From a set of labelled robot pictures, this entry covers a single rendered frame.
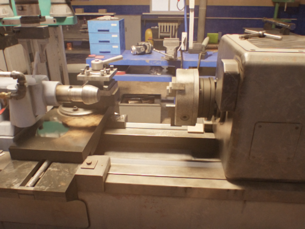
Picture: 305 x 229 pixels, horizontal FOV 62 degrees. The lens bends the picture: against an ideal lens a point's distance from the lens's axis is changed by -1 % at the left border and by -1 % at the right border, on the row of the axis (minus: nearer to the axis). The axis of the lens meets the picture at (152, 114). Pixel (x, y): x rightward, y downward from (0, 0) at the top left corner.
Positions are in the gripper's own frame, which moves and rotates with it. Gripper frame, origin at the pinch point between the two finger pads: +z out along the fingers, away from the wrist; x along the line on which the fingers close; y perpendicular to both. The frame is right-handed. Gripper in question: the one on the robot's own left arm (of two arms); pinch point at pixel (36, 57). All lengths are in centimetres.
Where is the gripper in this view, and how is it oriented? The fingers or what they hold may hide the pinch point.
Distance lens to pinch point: 124.0
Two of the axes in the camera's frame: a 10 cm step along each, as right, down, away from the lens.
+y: -1.4, 4.2, -9.0
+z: 0.0, 9.1, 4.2
